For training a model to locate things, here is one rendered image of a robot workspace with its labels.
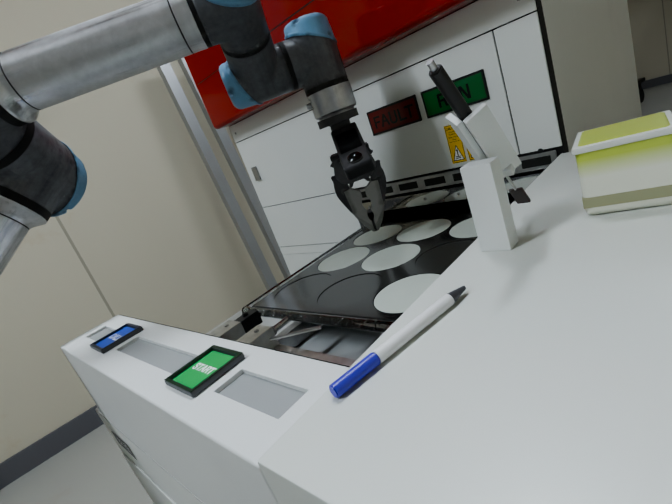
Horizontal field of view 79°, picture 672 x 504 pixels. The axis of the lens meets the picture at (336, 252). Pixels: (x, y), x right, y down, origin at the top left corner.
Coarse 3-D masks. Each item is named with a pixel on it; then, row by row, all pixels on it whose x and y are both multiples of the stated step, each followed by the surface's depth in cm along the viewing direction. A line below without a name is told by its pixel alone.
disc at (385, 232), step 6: (384, 228) 83; (390, 228) 82; (396, 228) 80; (366, 234) 84; (372, 234) 82; (378, 234) 80; (384, 234) 79; (390, 234) 78; (354, 240) 83; (360, 240) 81; (366, 240) 80; (372, 240) 78; (378, 240) 77
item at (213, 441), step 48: (96, 336) 63; (144, 336) 53; (192, 336) 47; (96, 384) 55; (144, 384) 40; (240, 384) 34; (288, 384) 31; (144, 432) 46; (192, 432) 31; (240, 432) 27; (192, 480) 40; (240, 480) 28
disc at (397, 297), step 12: (420, 276) 55; (432, 276) 54; (384, 288) 56; (396, 288) 55; (408, 288) 53; (420, 288) 52; (384, 300) 52; (396, 300) 51; (408, 300) 50; (396, 312) 48
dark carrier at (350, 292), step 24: (456, 216) 74; (384, 240) 76; (432, 240) 67; (456, 240) 63; (312, 264) 78; (360, 264) 68; (408, 264) 61; (432, 264) 58; (288, 288) 70; (312, 288) 66; (336, 288) 62; (360, 288) 59; (312, 312) 57; (336, 312) 54; (360, 312) 52; (384, 312) 49
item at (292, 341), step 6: (294, 324) 67; (300, 324) 67; (306, 324) 68; (312, 324) 69; (318, 324) 70; (288, 330) 66; (294, 330) 66; (294, 336) 66; (300, 336) 67; (306, 336) 68; (282, 342) 64; (288, 342) 65; (294, 342) 66; (300, 342) 67
